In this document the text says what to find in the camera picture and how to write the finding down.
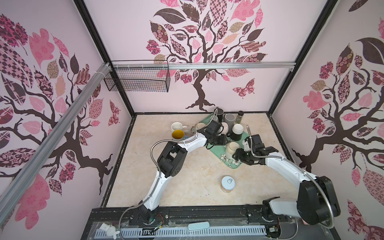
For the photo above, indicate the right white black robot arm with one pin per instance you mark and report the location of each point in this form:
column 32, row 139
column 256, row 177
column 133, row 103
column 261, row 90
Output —
column 316, row 202

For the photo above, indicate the black wire basket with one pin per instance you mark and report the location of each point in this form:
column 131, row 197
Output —
column 139, row 76

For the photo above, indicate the dark grey mug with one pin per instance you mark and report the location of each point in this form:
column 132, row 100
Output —
column 230, row 119

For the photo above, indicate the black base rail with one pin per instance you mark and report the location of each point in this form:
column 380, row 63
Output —
column 278, row 227

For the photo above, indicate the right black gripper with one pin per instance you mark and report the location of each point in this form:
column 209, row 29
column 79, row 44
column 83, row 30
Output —
column 238, row 155

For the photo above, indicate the white slotted cable duct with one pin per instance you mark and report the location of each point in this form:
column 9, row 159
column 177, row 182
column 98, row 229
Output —
column 179, row 232

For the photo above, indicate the light blue eraser block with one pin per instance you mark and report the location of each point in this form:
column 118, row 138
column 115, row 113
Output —
column 198, row 226

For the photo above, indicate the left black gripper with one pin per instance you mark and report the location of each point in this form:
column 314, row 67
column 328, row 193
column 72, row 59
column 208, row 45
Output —
column 222, row 141

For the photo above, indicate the white power plug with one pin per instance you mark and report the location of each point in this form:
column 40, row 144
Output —
column 110, row 230

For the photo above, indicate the back aluminium rail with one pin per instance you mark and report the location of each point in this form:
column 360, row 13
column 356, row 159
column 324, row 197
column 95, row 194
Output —
column 203, row 66

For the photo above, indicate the spice jar black lid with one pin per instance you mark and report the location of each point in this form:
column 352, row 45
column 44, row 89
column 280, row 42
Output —
column 239, row 117

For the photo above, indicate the green floral tray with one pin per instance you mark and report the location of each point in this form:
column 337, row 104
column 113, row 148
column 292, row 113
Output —
column 220, row 151

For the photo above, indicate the left aluminium rail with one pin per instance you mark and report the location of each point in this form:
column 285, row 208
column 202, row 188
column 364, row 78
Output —
column 24, row 179

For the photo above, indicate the white ribbed-bottom mug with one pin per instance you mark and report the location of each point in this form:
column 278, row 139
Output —
column 179, row 126

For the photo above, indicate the aluminium rail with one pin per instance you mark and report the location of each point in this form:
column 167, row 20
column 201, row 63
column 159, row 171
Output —
column 203, row 66
column 24, row 179

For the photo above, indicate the orange cream scalloped mug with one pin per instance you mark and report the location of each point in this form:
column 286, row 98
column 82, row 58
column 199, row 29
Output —
column 178, row 135

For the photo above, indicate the cream speckled mug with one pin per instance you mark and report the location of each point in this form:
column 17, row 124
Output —
column 231, row 149

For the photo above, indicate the pink mug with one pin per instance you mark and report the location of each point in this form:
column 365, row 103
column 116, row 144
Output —
column 225, row 128

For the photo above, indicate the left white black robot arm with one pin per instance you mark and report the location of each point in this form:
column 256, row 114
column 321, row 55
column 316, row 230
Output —
column 172, row 158

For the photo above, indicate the black white mug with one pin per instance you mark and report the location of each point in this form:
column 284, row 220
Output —
column 236, row 132

